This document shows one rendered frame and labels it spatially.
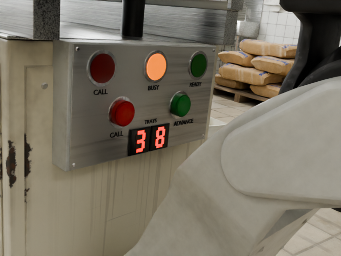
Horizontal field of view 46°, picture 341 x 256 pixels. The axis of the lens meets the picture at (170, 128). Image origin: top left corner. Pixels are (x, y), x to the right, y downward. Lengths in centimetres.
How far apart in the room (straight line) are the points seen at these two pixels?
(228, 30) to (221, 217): 31
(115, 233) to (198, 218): 20
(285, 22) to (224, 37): 494
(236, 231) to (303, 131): 12
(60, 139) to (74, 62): 9
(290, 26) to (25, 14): 515
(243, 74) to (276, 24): 128
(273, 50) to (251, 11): 140
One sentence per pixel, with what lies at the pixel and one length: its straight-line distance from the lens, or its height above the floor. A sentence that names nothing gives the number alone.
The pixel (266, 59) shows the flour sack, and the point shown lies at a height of 53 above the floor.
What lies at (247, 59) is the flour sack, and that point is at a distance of 474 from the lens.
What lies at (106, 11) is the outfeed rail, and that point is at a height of 87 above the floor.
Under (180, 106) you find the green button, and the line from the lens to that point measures 52.
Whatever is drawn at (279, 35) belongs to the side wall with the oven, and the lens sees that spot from 556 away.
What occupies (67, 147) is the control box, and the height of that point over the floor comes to 73.
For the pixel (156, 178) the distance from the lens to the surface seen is 59.
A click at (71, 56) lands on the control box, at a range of 42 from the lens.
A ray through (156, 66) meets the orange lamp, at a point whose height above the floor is 81.
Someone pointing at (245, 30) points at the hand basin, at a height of 79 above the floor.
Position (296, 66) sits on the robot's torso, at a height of 84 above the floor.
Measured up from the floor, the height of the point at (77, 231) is 60.
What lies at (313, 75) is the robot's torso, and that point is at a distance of 30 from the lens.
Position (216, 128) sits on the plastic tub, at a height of 14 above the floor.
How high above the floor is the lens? 87
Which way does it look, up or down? 16 degrees down
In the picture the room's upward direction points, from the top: 6 degrees clockwise
